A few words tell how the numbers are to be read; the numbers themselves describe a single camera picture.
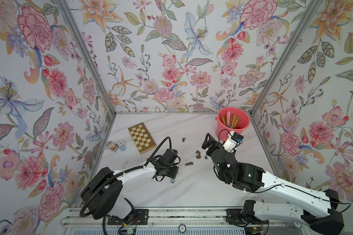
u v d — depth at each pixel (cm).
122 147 96
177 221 74
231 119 102
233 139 54
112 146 100
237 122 101
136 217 72
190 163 93
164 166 66
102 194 43
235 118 101
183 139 104
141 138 104
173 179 84
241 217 73
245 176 48
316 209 40
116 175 46
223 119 102
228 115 99
